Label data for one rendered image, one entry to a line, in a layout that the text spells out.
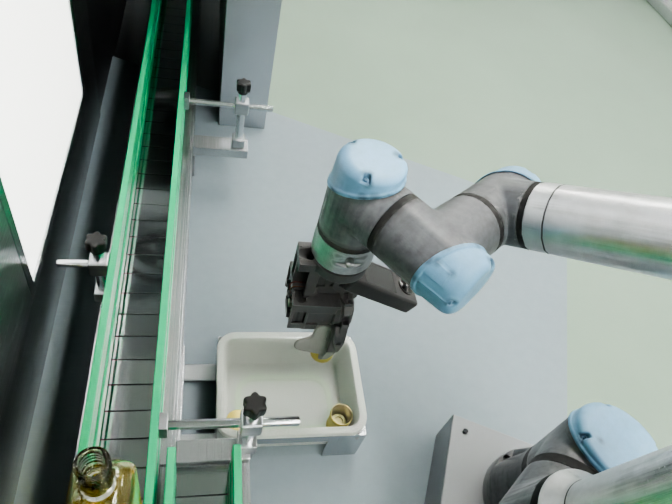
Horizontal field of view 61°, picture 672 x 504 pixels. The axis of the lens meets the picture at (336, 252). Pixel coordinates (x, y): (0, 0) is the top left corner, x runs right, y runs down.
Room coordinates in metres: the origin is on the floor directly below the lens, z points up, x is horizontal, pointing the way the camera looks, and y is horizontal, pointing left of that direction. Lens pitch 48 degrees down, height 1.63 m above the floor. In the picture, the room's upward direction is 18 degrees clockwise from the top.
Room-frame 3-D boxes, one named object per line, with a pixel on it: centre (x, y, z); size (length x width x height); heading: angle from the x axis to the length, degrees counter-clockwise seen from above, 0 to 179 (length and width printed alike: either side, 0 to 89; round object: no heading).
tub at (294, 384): (0.43, 0.01, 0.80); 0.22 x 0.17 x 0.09; 110
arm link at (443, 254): (0.42, -0.10, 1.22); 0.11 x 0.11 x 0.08; 58
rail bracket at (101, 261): (0.44, 0.33, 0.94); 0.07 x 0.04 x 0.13; 110
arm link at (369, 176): (0.46, -0.01, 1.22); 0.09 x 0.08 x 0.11; 58
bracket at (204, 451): (0.28, 0.07, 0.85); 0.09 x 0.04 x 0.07; 110
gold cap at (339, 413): (0.42, -0.08, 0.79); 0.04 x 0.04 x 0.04
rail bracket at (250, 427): (0.29, 0.06, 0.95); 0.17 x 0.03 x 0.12; 110
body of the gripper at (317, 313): (0.46, 0.00, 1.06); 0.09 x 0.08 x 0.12; 109
